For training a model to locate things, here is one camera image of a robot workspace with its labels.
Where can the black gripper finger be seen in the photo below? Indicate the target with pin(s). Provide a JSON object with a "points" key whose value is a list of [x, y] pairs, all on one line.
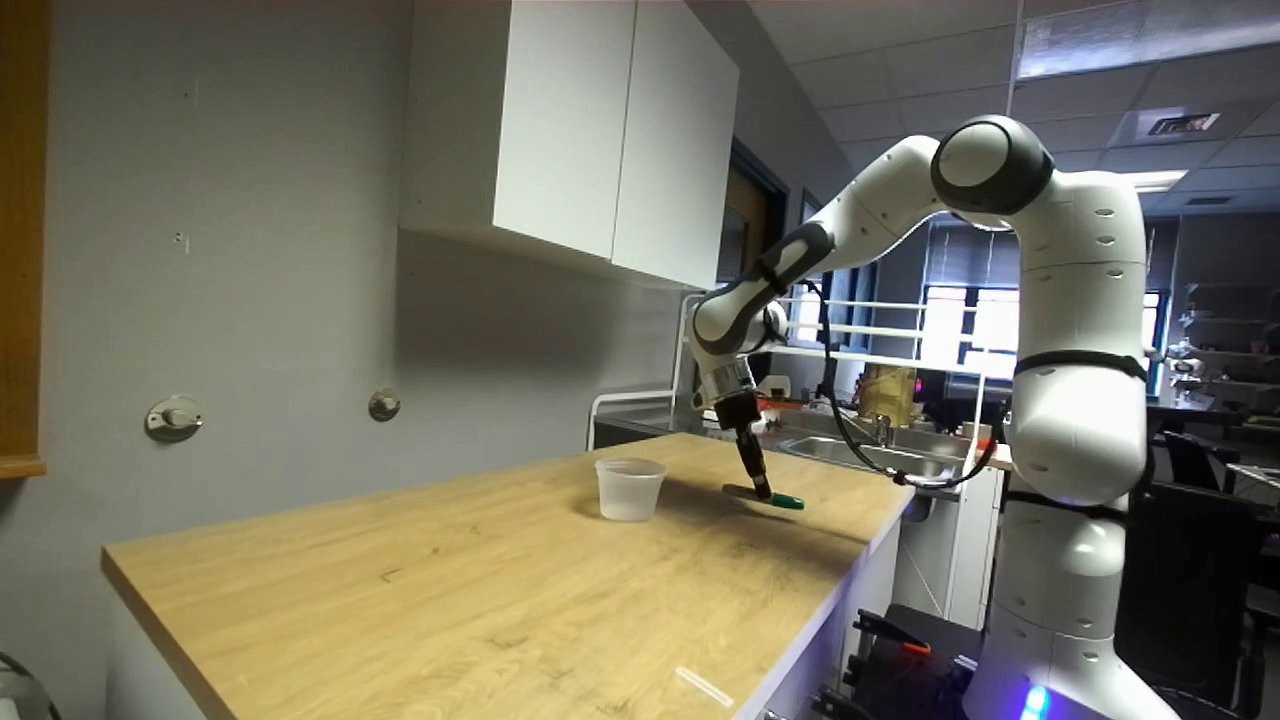
{"points": [[758, 469]]}

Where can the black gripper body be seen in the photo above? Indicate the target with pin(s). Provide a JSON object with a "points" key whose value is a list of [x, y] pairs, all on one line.
{"points": [[738, 415]]}

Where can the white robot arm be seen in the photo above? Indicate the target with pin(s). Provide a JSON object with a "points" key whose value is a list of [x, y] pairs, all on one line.
{"points": [[1078, 426]]}

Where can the translucent plastic bowl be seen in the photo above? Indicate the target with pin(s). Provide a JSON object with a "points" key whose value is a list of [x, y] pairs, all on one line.
{"points": [[629, 491]]}

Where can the white metal rack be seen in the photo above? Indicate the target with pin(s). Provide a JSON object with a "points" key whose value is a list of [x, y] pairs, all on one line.
{"points": [[816, 349]]}

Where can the black office chair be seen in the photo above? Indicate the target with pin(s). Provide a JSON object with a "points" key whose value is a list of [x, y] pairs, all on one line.
{"points": [[1196, 605]]}

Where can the white wall cabinet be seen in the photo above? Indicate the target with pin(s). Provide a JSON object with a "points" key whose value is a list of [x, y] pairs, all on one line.
{"points": [[569, 126]]}

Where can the round wall fixture right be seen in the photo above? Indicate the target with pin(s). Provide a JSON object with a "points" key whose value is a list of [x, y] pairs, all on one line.
{"points": [[384, 407]]}

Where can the round wall fixture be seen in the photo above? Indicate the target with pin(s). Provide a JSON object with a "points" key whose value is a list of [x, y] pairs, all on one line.
{"points": [[172, 423], [384, 407]]}

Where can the round wall fixture left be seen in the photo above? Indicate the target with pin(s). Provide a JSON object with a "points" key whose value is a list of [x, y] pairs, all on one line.
{"points": [[172, 423]]}

